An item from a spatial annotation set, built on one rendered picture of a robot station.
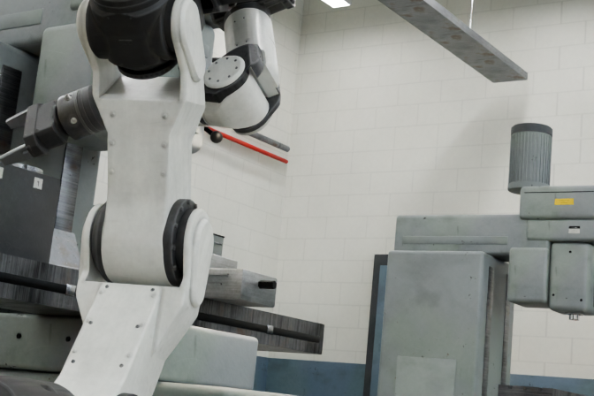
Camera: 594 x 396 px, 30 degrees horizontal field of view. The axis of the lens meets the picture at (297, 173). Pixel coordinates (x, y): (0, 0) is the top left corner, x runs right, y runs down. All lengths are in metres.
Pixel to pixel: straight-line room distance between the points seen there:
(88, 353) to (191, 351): 0.65
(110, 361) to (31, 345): 0.83
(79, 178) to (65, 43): 0.42
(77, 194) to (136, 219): 1.19
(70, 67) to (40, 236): 0.53
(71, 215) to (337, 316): 7.10
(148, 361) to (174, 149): 0.33
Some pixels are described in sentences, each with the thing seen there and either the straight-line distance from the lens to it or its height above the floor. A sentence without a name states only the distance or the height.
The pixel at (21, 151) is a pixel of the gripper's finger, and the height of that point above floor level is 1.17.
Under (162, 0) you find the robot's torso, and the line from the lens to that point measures 1.69.
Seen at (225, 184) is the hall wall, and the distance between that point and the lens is 9.70.
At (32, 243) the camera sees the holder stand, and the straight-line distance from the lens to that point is 2.28.
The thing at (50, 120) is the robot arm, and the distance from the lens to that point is 2.13.
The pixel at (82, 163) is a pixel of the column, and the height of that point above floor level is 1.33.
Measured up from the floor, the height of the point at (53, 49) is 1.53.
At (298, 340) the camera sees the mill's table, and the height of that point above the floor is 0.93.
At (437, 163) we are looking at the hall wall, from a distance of 9.67.
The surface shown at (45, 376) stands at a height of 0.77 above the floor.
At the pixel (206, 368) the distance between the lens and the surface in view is 2.36.
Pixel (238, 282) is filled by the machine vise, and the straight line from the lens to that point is 2.52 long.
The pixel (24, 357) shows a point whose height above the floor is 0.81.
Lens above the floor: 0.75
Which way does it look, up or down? 12 degrees up
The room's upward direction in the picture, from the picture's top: 6 degrees clockwise
